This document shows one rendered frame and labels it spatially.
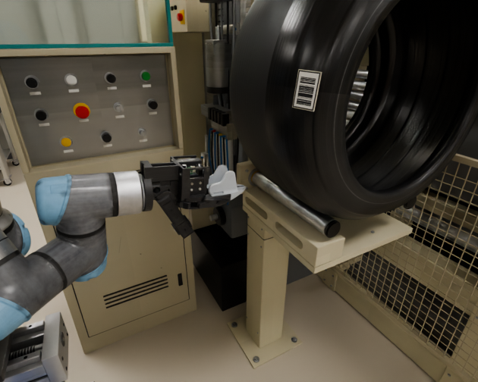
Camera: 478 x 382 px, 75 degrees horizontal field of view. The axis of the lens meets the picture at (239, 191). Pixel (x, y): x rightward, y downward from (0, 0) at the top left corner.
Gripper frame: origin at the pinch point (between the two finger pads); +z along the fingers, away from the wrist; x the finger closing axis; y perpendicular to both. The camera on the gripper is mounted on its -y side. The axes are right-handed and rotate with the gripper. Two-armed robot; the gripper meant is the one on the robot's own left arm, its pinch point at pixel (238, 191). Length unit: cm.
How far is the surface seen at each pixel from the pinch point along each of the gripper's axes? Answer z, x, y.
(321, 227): 19.4, -6.6, -8.5
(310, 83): 3.9, -11.3, 22.9
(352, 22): 9.0, -12.3, 32.2
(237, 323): 36, 46, -96
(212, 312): 28, 59, -98
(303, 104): 3.7, -10.9, 19.6
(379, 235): 43.5, -6.5, -15.6
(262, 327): 38, 28, -83
